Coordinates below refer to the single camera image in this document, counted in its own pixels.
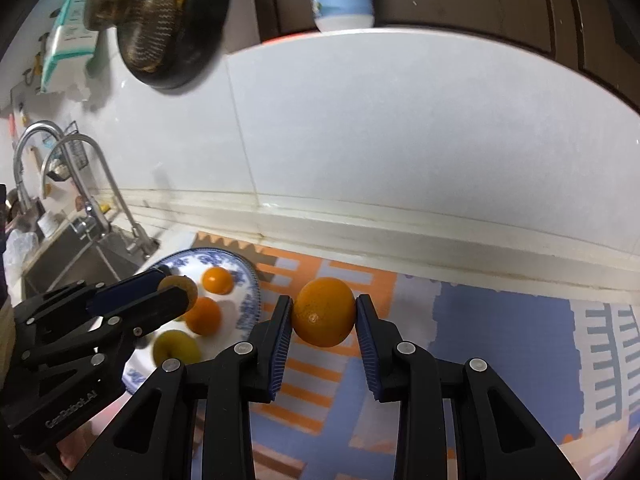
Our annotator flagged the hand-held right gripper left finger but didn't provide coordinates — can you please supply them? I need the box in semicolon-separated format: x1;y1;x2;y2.
82;295;294;480

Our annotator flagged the teal and white packet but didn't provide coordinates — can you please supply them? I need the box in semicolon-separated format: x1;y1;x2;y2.
40;0;108;93

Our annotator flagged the clear plastic bag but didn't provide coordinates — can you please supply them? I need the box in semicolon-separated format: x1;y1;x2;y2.
2;230;38;281

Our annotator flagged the green citrus fruit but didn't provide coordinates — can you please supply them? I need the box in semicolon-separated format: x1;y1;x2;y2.
152;330;202;368

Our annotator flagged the brass ladle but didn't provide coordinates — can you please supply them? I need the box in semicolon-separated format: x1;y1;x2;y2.
84;0;143;31

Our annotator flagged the black wire rack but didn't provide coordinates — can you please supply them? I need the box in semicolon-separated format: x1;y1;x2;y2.
45;121;93;182

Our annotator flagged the steel kitchen faucet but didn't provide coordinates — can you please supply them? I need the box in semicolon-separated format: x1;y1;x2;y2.
40;134;158;261
12;121;66;221

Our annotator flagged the stainless steel sink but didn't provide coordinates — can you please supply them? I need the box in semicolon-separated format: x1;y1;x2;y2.
20;220;161;306

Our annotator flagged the blue and white porcelain plate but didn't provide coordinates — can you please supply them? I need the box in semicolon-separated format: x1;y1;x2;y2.
122;247;262;395

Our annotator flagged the small yellow fruit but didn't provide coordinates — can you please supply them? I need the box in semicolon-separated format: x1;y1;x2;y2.
159;275;198;311

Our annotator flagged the patterned orange and blue mat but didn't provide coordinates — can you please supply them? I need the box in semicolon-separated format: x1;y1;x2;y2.
192;231;640;480

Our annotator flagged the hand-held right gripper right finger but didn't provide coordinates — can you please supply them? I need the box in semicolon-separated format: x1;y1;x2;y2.
354;295;561;480

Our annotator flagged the person's left hand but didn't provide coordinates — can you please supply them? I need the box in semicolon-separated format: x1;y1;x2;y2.
55;417;108;473

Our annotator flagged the black hanging pan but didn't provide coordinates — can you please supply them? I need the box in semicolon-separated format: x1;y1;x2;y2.
116;0;232;90

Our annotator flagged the orange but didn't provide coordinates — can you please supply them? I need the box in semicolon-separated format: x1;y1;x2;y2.
291;276;358;348
201;266;235;296
185;296;223;336

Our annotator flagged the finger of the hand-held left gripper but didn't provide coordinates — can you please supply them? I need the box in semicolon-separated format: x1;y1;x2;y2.
99;286;193;349
87;269;174;317

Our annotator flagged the white bowl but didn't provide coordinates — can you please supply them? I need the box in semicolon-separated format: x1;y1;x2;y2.
39;212;63;238

